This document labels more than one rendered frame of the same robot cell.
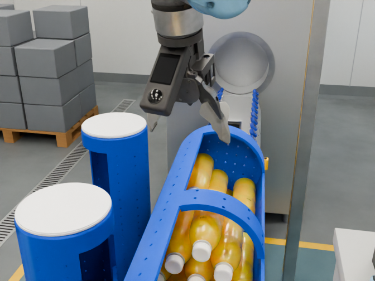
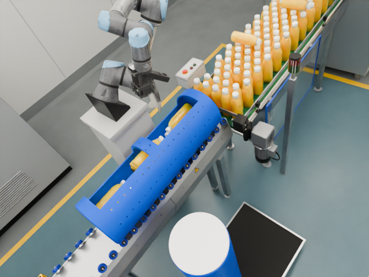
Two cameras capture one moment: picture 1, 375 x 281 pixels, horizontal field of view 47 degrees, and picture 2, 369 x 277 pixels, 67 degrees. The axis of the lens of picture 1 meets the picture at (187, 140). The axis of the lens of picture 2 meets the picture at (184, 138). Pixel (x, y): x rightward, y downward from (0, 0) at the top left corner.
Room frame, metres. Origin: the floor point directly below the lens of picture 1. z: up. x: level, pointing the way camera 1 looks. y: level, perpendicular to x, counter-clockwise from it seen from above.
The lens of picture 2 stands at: (1.34, 0.76, 2.30)
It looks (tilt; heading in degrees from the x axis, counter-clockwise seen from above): 51 degrees down; 226
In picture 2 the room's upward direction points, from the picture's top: 20 degrees counter-clockwise
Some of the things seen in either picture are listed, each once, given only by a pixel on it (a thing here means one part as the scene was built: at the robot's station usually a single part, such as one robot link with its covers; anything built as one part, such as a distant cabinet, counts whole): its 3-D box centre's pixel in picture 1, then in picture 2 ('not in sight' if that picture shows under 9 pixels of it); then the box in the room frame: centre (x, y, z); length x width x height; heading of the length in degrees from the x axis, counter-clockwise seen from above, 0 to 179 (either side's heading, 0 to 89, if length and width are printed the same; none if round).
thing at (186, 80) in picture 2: not in sight; (190, 73); (0.10, -0.21, 1.05); 0.20 x 0.10 x 0.10; 171
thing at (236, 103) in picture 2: not in sight; (236, 106); (0.25, 0.19, 1.00); 0.07 x 0.07 x 0.19
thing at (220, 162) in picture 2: not in sight; (224, 177); (0.43, 0.10, 0.31); 0.06 x 0.06 x 0.63; 81
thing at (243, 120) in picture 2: not in sight; (240, 123); (0.34, 0.24, 0.95); 0.10 x 0.07 x 0.10; 81
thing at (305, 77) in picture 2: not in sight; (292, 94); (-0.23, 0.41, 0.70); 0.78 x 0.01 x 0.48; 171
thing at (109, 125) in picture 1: (114, 124); not in sight; (1.75, 0.32, 1.03); 0.28 x 0.28 x 0.01
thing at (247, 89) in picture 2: not in sight; (247, 93); (0.13, 0.21, 1.00); 0.07 x 0.07 x 0.19
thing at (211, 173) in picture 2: not in sight; (210, 170); (0.41, -0.04, 0.31); 0.06 x 0.06 x 0.63; 81
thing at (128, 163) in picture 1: (120, 211); not in sight; (1.75, 0.32, 0.59); 0.28 x 0.28 x 0.88
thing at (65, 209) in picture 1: (64, 207); (198, 241); (1.10, 0.37, 1.03); 0.28 x 0.28 x 0.01
